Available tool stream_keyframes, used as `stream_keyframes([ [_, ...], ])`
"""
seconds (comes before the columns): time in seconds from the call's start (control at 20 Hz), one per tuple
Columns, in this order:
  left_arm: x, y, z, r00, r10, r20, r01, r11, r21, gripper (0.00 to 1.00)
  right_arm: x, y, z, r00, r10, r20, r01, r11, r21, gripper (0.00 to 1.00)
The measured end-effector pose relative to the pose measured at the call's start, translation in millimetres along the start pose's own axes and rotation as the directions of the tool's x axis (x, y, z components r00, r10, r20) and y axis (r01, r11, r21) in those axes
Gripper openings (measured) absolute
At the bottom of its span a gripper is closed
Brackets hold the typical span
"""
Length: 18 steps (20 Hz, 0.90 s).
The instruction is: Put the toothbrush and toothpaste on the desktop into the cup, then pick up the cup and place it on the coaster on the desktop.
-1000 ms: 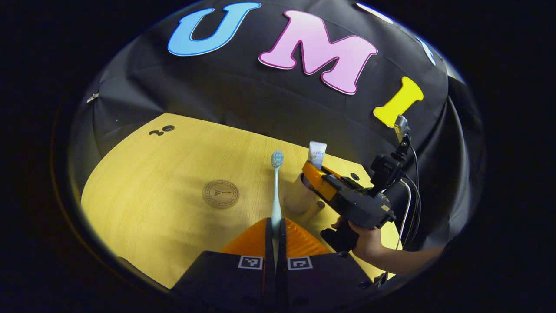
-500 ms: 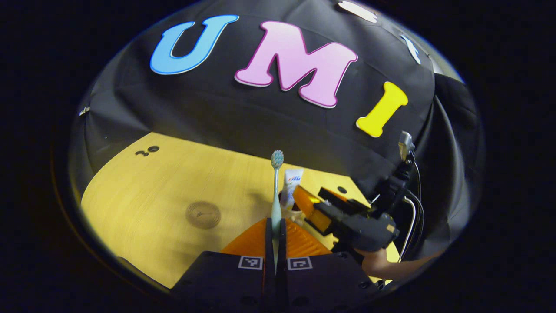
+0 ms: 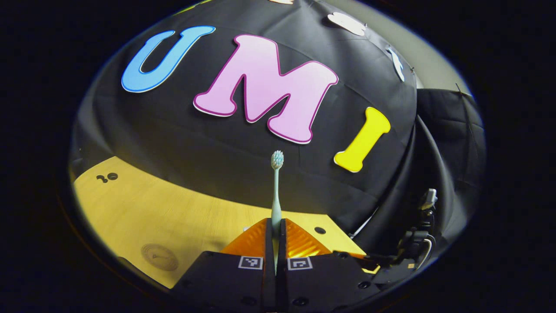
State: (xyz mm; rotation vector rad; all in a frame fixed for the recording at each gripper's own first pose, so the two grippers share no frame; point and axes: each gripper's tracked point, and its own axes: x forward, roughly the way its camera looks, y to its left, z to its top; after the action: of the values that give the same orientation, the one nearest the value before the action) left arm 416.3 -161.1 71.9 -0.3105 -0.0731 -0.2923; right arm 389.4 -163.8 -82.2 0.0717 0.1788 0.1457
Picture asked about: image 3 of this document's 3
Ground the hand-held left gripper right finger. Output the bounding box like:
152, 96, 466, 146
277, 219, 384, 312

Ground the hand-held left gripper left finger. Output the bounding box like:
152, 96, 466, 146
172, 218, 277, 312

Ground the pale green toothbrush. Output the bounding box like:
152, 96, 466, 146
270, 150, 285, 272

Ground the wooden desktop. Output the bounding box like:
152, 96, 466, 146
72, 156, 378, 290

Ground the black backdrop cloth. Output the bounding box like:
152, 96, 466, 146
69, 0, 486, 261

